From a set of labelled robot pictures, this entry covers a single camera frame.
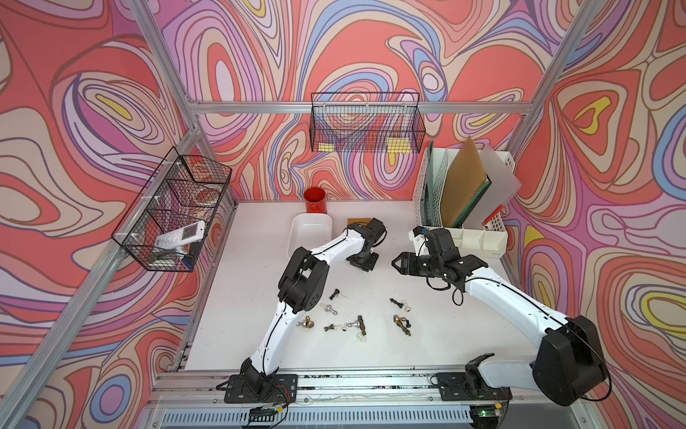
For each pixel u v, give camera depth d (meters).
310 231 1.07
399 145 0.82
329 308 0.87
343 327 0.84
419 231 0.77
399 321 0.85
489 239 1.01
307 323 0.84
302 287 0.60
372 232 0.82
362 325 0.84
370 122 0.96
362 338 0.82
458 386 0.73
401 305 0.88
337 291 0.91
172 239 0.69
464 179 1.01
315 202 1.08
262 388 0.64
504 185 0.85
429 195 0.93
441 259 0.63
